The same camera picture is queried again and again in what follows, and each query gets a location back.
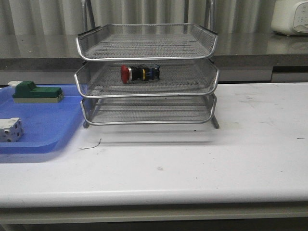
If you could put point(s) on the red emergency stop button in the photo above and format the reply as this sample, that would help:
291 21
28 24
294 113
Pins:
141 72

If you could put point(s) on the white appliance on counter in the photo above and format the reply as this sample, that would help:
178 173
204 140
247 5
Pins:
290 17

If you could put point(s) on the grey back counter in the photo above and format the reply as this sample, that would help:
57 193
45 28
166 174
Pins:
240 57

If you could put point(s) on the silver mesh rack frame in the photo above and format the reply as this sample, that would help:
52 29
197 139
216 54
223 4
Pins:
208 24

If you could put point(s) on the green electrical component block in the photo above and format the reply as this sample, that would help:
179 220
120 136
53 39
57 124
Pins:
29 92

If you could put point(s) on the blue plastic tray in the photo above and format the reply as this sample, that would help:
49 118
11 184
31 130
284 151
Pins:
47 126

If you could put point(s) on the white terminal block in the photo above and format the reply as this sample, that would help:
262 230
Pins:
11 129

